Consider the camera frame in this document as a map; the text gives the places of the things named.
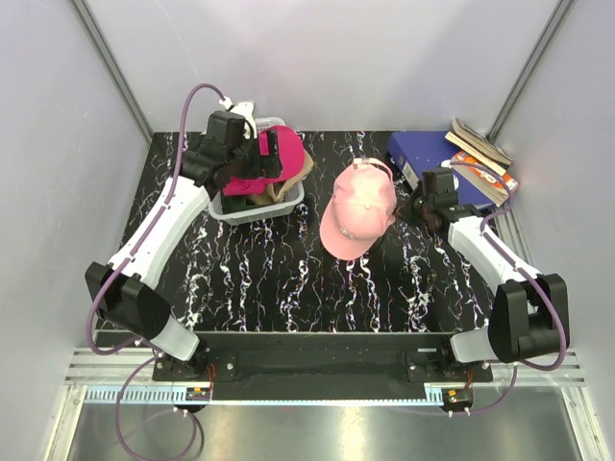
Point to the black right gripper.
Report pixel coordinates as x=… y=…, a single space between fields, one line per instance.
x=404 y=211

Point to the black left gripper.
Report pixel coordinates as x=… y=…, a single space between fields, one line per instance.
x=265 y=166

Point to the magenta baseball cap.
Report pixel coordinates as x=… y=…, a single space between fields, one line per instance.
x=291 y=153

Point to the light pink baseball cap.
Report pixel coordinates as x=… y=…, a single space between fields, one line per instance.
x=346 y=227

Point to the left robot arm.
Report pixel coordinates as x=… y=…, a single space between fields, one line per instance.
x=124 y=291

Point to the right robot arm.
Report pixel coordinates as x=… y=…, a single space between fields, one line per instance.
x=529 y=320

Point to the beige baseball cap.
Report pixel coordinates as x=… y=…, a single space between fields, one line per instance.
x=274 y=193

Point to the white plastic basket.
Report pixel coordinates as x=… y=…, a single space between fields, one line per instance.
x=293 y=197

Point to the dark green cap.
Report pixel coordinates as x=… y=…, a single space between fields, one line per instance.
x=237 y=203

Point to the orange paperback book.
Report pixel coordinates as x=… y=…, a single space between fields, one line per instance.
x=495 y=187

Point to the tan paperback book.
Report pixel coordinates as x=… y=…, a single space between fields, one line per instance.
x=478 y=146

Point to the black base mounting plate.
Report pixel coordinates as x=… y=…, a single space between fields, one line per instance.
x=314 y=368

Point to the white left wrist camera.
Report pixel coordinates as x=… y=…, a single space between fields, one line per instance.
x=245 y=109

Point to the blue ring binder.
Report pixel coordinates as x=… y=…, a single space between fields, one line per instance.
x=418 y=151

